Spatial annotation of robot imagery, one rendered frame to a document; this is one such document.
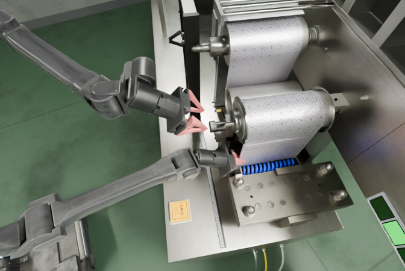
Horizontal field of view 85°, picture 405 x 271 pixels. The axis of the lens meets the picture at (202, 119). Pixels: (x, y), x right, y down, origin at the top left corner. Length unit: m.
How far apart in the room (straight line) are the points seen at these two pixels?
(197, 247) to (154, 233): 0.97
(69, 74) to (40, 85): 2.50
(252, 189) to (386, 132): 0.42
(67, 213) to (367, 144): 0.81
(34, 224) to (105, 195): 0.16
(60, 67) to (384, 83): 0.77
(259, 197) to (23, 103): 2.61
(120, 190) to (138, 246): 1.25
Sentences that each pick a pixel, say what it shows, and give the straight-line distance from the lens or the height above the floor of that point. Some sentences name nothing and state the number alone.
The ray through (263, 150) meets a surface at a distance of 0.77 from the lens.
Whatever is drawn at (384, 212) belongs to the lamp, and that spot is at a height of 1.19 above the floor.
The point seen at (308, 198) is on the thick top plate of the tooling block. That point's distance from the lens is 0.89.
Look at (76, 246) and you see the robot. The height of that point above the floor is 0.24.
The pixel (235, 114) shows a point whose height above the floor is 1.29.
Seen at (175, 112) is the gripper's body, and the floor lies 1.41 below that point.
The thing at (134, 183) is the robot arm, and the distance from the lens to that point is 0.64.
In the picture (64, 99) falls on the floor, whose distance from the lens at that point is 2.76.
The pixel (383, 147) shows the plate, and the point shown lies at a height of 1.30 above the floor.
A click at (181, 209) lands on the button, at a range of 0.91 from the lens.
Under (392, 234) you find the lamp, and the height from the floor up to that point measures 1.17.
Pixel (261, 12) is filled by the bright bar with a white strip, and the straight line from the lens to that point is 0.74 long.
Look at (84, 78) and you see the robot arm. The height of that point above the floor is 1.48.
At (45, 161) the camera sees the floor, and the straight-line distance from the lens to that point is 2.41.
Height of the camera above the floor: 1.81
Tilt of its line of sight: 56 degrees down
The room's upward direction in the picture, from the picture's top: straight up
